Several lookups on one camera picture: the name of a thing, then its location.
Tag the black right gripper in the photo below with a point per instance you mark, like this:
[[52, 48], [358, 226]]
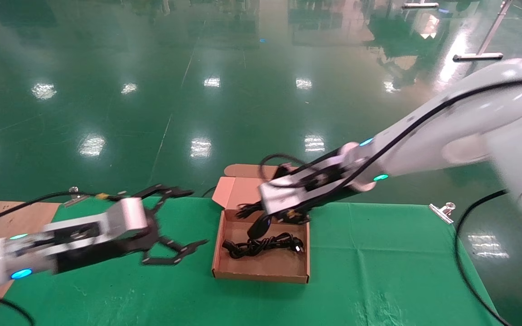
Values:
[[297, 215]]

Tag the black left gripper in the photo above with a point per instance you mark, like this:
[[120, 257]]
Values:
[[107, 251]]

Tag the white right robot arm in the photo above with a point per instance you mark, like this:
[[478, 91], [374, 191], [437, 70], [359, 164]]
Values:
[[424, 145]]

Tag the flat open cardboard box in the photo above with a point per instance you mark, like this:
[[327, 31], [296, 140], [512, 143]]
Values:
[[265, 269]]

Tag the silver binder clip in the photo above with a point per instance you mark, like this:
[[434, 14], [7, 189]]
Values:
[[76, 198], [442, 212]]

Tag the green table cloth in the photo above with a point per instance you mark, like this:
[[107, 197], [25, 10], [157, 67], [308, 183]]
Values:
[[379, 271]]

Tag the short metal stand base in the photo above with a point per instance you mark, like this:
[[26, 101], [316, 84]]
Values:
[[419, 5]]

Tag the long metal stand base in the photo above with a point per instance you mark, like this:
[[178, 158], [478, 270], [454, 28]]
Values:
[[478, 56]]

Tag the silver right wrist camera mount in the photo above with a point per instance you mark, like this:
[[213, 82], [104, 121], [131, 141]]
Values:
[[283, 194]]

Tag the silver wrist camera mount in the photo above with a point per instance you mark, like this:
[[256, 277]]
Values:
[[283, 194], [107, 219]]

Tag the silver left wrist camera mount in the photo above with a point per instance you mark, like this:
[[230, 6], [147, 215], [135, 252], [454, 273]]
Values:
[[107, 219]]

